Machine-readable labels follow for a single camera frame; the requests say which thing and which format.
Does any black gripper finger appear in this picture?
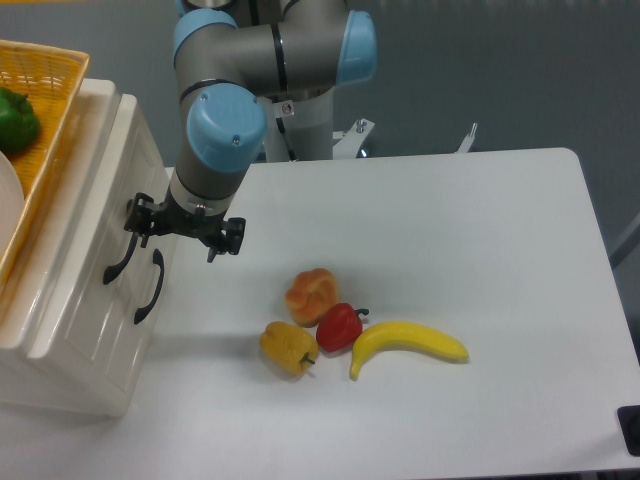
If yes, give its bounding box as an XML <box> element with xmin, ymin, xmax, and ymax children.
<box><xmin>124</xmin><ymin>192</ymin><xmax>168</xmax><ymax>248</ymax></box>
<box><xmin>203</xmin><ymin>217</ymin><xmax>246</xmax><ymax>263</ymax></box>

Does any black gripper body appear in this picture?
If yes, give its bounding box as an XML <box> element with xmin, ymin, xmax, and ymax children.
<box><xmin>158</xmin><ymin>198</ymin><xmax>224</xmax><ymax>245</ymax></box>

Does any black top drawer handle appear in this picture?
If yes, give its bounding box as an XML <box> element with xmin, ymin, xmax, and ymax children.
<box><xmin>102</xmin><ymin>199</ymin><xmax>139</xmax><ymax>285</ymax></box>

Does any black drawer handle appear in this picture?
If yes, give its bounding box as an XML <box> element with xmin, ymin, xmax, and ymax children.
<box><xmin>102</xmin><ymin>199</ymin><xmax>139</xmax><ymax>285</ymax></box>
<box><xmin>133</xmin><ymin>248</ymin><xmax>166</xmax><ymax>325</ymax></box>

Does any yellow bell pepper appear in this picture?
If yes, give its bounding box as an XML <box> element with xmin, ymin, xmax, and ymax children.
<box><xmin>259</xmin><ymin>321</ymin><xmax>319</xmax><ymax>377</ymax></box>

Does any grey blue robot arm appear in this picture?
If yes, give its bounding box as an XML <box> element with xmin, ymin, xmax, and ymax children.
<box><xmin>125</xmin><ymin>1</ymin><xmax>378</xmax><ymax>256</ymax></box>

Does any white drawer cabinet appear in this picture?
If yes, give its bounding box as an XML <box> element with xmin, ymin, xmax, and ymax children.
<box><xmin>1</xmin><ymin>79</ymin><xmax>176</xmax><ymax>416</ymax></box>

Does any orange bread roll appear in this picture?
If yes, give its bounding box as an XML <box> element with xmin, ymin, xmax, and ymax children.
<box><xmin>284</xmin><ymin>268</ymin><xmax>340</xmax><ymax>328</ymax></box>

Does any white plate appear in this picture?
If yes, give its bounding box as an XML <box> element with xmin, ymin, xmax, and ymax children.
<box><xmin>0</xmin><ymin>154</ymin><xmax>25</xmax><ymax>252</ymax></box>

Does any red bell pepper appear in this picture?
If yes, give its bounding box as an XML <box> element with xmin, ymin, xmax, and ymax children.
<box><xmin>316</xmin><ymin>303</ymin><xmax>369</xmax><ymax>353</ymax></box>

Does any green bell pepper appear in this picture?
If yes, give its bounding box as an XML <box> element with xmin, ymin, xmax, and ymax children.
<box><xmin>1</xmin><ymin>87</ymin><xmax>40</xmax><ymax>156</ymax></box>

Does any yellow woven basket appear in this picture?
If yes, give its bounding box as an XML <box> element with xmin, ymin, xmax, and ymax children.
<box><xmin>1</xmin><ymin>40</ymin><xmax>90</xmax><ymax>284</ymax></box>

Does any yellow banana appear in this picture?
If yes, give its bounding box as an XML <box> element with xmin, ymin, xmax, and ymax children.
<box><xmin>349</xmin><ymin>321</ymin><xmax>470</xmax><ymax>381</ymax></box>

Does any black device at table edge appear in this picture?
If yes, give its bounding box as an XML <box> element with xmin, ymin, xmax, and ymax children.
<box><xmin>617</xmin><ymin>405</ymin><xmax>640</xmax><ymax>457</ymax></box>

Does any black bottom drawer handle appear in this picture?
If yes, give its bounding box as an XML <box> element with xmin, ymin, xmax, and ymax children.
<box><xmin>133</xmin><ymin>248</ymin><xmax>166</xmax><ymax>325</ymax></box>

